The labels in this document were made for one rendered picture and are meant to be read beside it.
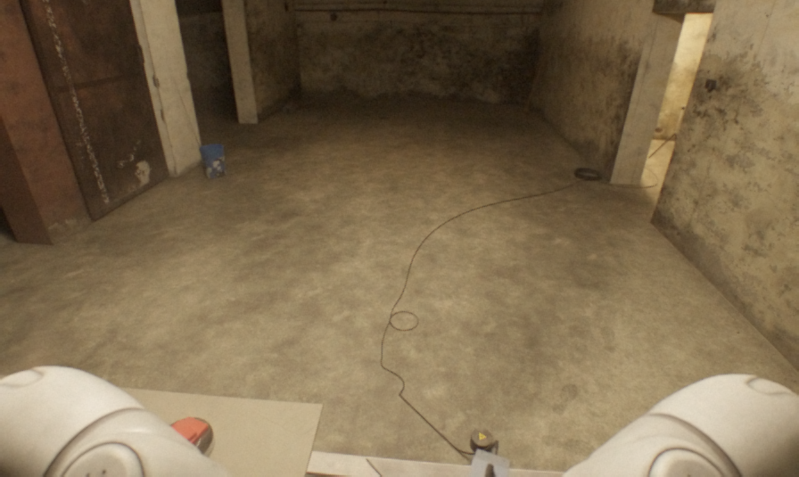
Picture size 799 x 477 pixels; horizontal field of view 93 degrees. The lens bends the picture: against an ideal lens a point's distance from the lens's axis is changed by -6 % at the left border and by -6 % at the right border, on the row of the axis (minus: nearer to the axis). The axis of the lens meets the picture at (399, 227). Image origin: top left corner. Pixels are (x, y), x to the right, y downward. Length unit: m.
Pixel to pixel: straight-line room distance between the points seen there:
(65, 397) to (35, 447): 0.05
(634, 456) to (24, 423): 0.57
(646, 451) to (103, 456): 0.46
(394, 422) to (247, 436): 0.76
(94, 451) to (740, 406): 0.61
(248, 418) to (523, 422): 1.47
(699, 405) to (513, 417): 1.97
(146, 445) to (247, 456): 1.90
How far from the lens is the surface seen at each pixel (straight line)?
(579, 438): 2.50
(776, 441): 0.56
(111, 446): 0.44
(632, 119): 5.96
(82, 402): 0.54
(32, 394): 0.57
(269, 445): 2.34
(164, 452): 0.45
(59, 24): 5.09
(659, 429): 0.50
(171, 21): 6.31
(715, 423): 0.53
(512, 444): 2.37
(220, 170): 5.86
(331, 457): 2.09
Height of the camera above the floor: 1.89
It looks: 27 degrees down
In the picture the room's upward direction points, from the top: 1 degrees clockwise
